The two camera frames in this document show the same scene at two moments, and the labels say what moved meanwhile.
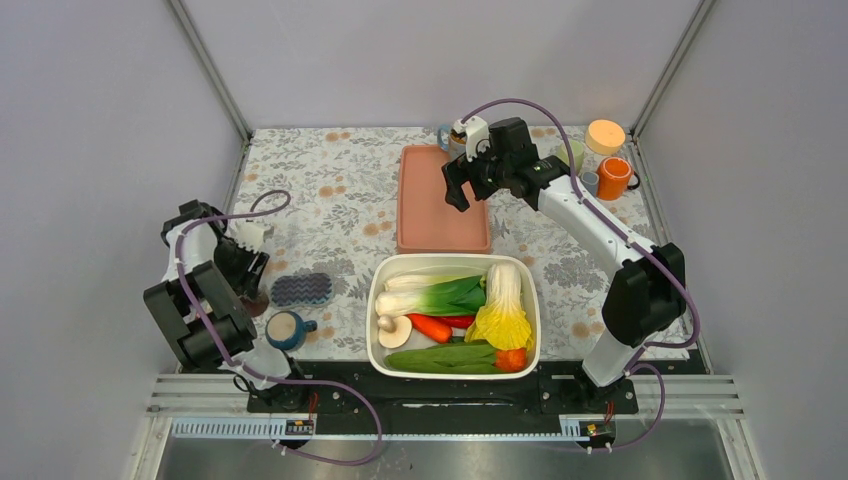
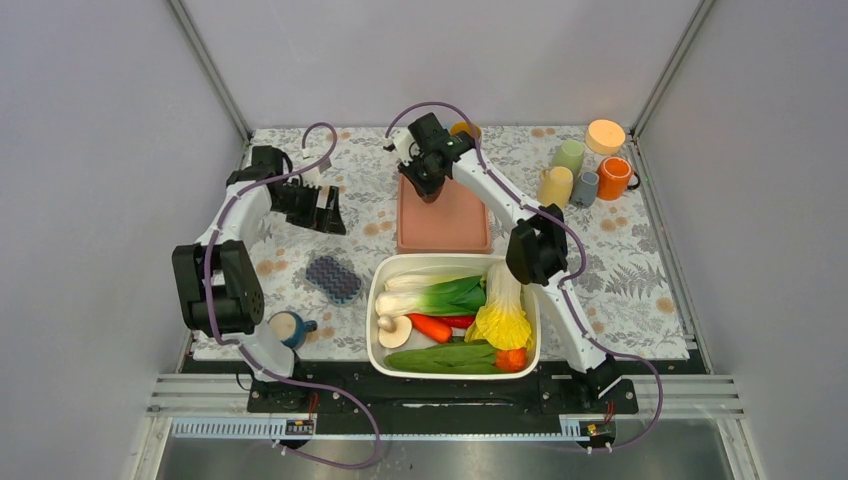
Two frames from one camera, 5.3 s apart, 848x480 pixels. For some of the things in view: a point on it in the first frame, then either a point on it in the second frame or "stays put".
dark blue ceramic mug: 287,330 stays put
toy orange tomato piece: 511,360 stays put
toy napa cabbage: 501,321 stays put
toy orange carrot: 431,328 stays put
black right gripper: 462,170 -> 424,190
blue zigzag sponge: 302,290 -> 341,286
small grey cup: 591,180 stays put
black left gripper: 246,281 -> 325,219
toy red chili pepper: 455,321 stays put
